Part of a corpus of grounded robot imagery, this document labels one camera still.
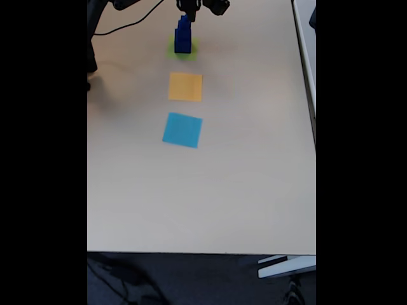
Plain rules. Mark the white table leg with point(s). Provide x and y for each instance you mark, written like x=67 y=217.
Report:
x=286 y=268

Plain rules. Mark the medium blue cube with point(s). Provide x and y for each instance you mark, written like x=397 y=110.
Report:
x=181 y=30

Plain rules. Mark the orange paper square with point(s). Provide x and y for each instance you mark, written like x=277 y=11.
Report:
x=185 y=87

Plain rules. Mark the light blue paper square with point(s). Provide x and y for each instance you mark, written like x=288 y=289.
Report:
x=182 y=130

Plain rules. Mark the large blue cube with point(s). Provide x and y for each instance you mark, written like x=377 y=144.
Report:
x=182 y=44

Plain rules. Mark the dark blue chair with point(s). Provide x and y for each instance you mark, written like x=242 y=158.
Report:
x=313 y=17

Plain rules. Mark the green paper square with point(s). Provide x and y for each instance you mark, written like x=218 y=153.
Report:
x=182 y=56

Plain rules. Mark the black camera box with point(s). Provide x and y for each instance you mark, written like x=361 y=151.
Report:
x=217 y=6

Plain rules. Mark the small blue cube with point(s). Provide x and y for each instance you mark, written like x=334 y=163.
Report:
x=185 y=21

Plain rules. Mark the white neighbouring table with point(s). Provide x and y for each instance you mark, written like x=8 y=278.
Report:
x=306 y=47

